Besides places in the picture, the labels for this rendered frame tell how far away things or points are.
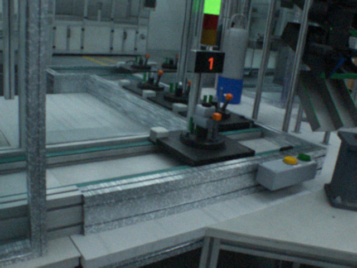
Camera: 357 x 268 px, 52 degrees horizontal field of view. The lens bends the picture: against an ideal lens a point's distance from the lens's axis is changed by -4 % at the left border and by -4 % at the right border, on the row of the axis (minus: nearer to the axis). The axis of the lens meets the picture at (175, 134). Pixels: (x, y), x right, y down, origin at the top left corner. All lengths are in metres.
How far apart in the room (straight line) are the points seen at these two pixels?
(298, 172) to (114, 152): 0.55
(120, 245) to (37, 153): 0.28
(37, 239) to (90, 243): 0.12
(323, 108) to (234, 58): 0.83
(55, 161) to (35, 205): 0.34
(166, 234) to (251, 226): 0.23
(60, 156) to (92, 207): 0.27
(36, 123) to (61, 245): 0.29
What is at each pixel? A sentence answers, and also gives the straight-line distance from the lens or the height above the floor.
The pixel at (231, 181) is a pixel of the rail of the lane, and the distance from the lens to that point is 1.07.
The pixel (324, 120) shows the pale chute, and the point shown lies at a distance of 1.55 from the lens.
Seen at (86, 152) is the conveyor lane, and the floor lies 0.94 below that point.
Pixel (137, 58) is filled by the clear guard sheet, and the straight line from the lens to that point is 1.16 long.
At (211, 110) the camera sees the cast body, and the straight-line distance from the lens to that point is 1.15.
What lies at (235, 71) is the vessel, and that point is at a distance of 2.26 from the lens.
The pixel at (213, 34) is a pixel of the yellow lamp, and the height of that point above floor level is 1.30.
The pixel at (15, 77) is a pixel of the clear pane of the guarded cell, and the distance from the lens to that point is 0.68.
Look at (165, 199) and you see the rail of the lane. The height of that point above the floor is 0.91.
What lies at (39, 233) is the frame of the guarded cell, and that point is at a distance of 0.80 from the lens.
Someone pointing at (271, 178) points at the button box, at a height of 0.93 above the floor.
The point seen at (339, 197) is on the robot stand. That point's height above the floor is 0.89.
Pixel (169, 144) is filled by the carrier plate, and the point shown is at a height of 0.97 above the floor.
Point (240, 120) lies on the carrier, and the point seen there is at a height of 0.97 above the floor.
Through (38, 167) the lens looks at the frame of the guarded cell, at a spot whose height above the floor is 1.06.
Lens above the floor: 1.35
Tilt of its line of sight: 18 degrees down
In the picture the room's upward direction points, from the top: 7 degrees clockwise
